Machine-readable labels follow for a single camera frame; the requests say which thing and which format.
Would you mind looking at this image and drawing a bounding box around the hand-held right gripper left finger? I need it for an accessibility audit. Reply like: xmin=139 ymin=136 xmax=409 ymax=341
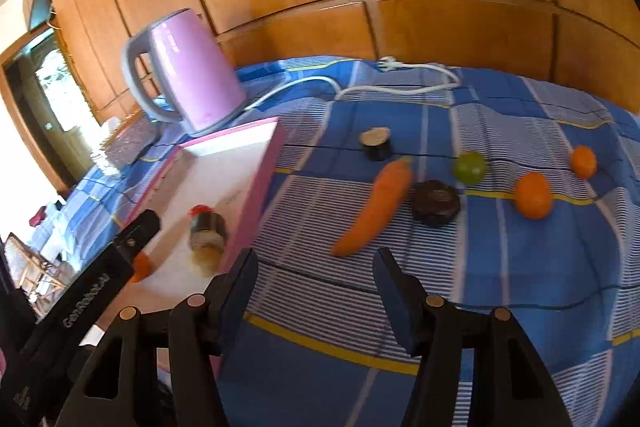
xmin=67 ymin=248 xmax=260 ymax=427

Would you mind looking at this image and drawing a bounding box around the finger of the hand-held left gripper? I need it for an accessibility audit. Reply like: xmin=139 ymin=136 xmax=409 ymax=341
xmin=112 ymin=209 xmax=162 ymax=267

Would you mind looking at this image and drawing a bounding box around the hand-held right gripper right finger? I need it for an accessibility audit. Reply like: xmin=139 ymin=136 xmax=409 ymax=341
xmin=372 ymin=248 xmax=573 ymax=427

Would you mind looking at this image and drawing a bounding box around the small orange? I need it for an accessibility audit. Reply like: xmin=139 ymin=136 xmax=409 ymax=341
xmin=129 ymin=252 xmax=152 ymax=284
xmin=571 ymin=145 xmax=598 ymax=180

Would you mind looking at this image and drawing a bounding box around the pink box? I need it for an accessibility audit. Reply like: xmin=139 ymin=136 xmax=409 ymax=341
xmin=90 ymin=117 xmax=286 ymax=375

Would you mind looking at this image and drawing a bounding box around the green lime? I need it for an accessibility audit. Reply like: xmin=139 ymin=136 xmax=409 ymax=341
xmin=453 ymin=151 xmax=488 ymax=186

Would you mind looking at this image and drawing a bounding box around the black sushi roll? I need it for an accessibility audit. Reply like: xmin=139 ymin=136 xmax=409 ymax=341
xmin=359 ymin=127 xmax=394 ymax=162

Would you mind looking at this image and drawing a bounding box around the wooden chair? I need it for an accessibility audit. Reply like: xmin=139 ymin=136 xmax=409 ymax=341
xmin=2 ymin=232 xmax=68 ymax=308

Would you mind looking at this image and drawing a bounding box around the sushi roll with red topping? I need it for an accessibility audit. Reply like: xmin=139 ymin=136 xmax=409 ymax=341
xmin=187 ymin=204 xmax=228 ymax=278

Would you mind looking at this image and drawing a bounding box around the dark speckled slab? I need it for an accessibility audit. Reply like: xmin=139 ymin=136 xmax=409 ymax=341
xmin=95 ymin=114 xmax=163 ymax=172

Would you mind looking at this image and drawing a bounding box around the carrot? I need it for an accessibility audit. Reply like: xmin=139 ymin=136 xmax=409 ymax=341
xmin=331 ymin=157 xmax=414 ymax=257

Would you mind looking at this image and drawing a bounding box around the dark round cake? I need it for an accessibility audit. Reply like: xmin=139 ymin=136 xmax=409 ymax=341
xmin=411 ymin=180 xmax=462 ymax=228

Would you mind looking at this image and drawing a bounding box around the blue plaid blanket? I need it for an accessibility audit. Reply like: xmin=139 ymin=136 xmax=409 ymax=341
xmin=30 ymin=54 xmax=640 ymax=427

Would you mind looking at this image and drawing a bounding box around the wooden framed door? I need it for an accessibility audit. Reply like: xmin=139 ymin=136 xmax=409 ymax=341
xmin=0 ymin=27 xmax=101 ymax=192

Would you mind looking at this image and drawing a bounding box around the pink electric kettle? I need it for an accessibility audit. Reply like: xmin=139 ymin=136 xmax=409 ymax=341
xmin=121 ymin=8 xmax=247 ymax=138

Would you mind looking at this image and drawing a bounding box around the white power cable with plug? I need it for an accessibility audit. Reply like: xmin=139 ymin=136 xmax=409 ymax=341
xmin=244 ymin=56 xmax=462 ymax=112

